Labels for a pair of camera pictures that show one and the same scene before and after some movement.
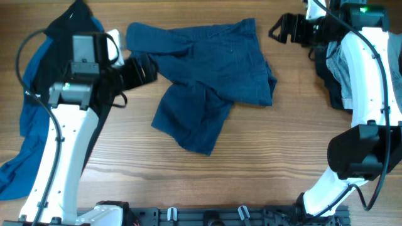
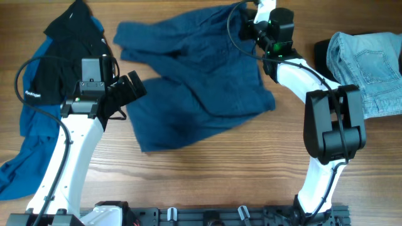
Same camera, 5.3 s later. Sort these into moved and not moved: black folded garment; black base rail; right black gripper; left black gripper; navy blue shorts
Moved: right black gripper; navy blue shorts; left black gripper
Not moved: black folded garment; black base rail
